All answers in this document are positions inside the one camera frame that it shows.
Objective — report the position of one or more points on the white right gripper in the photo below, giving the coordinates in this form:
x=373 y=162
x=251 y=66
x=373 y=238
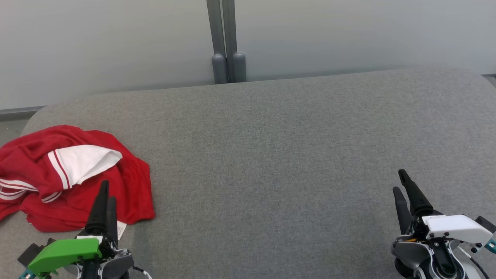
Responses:
x=457 y=226

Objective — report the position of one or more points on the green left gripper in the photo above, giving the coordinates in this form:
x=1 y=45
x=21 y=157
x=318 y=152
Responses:
x=62 y=254

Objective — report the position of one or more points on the red jersey with number 23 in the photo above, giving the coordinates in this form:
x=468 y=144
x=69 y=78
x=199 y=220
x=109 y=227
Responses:
x=130 y=193

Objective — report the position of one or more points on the red white-sleeved t-shirt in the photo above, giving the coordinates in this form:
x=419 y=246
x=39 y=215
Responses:
x=85 y=162

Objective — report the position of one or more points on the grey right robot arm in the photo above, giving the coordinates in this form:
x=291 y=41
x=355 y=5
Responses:
x=410 y=254

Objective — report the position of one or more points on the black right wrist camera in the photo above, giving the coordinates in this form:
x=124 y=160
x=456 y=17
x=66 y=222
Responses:
x=486 y=224

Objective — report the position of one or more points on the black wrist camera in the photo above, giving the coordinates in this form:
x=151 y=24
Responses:
x=29 y=254
x=486 y=224

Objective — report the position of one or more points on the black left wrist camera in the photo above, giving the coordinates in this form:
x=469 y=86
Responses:
x=29 y=254

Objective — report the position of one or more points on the teal right camera connector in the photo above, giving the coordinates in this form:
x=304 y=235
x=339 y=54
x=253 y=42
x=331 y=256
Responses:
x=491 y=246

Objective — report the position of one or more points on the teal camera connector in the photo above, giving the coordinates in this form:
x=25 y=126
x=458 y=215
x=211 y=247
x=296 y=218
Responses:
x=26 y=274
x=491 y=246

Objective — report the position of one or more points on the teal left camera connector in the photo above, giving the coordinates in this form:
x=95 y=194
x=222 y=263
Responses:
x=26 y=274

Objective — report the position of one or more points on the grey partition base rail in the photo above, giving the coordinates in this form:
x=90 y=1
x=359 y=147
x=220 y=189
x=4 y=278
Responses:
x=490 y=79
x=19 y=111

